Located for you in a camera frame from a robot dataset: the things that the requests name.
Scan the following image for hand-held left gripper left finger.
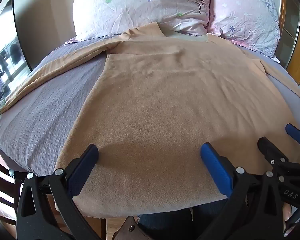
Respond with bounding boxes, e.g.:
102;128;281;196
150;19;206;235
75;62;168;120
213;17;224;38
16;144;99;240

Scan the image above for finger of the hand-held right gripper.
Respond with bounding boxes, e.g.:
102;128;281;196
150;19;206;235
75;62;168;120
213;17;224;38
285;123;300;147
257;137;300;180

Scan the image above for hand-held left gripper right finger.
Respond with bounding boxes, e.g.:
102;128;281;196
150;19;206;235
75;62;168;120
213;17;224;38
199;142;285;240

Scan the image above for tan long-sleeve shirt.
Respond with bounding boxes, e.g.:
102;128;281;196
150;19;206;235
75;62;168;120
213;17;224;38
0;21;300;218

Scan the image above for person's right hand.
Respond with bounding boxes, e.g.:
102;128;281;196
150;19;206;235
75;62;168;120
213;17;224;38
283;203;297;234

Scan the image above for grey textured bedspread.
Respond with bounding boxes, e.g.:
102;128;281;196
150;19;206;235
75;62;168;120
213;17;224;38
0;34;300;178

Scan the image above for wooden headboard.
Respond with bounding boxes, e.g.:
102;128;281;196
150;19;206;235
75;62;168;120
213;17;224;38
247;0;300;86

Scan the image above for person's legs in jeans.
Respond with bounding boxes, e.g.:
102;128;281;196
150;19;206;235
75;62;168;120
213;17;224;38
137;197;231;240

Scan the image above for brown leather piece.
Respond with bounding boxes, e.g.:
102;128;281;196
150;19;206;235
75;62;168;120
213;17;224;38
111;216;153;240

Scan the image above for dark wooden furniture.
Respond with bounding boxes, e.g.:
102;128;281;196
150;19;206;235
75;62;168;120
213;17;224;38
0;152;24;222

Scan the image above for pink floral pillow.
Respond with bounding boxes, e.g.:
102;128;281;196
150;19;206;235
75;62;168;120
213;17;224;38
207;0;281;63

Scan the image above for white floral pillow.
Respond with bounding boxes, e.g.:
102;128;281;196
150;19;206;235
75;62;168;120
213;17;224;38
72;0;212;41

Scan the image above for wall mirror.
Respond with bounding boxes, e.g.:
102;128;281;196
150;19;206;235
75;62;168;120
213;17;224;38
0;0;33;101

